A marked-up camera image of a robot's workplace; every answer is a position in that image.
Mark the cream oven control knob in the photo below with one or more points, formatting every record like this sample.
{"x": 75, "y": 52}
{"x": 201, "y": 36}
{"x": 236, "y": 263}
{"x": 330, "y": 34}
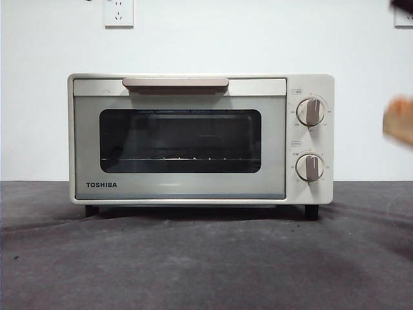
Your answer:
{"x": 310, "y": 167}
{"x": 311, "y": 112}

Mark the cream Toshiba toaster oven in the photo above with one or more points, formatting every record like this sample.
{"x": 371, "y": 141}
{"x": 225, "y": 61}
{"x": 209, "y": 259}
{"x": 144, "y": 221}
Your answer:
{"x": 180, "y": 187}

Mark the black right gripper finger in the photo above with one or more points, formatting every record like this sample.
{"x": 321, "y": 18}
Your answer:
{"x": 401, "y": 143}

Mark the golden brown bread roll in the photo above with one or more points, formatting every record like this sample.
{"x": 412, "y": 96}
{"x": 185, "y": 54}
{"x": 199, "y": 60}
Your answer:
{"x": 400, "y": 116}

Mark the white wall socket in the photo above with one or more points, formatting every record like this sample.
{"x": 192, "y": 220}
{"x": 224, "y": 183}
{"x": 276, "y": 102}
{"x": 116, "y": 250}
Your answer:
{"x": 118, "y": 14}
{"x": 404, "y": 21}

